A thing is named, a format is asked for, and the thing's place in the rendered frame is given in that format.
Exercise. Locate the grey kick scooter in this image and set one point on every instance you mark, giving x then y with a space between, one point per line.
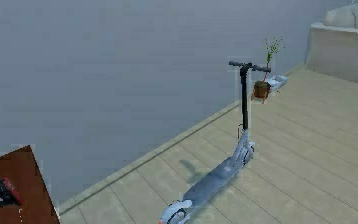
217 180

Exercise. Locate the potted green plant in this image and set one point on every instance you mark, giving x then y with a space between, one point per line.
262 88

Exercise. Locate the white shallow tray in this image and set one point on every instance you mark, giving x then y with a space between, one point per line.
277 81

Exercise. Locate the dark brown wooden table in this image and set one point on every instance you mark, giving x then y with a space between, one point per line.
23 186

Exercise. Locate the beige sofa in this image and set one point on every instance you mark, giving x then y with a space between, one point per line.
340 50

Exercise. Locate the white pillow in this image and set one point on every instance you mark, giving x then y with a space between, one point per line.
345 16

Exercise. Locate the black red box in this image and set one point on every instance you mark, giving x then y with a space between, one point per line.
0 195

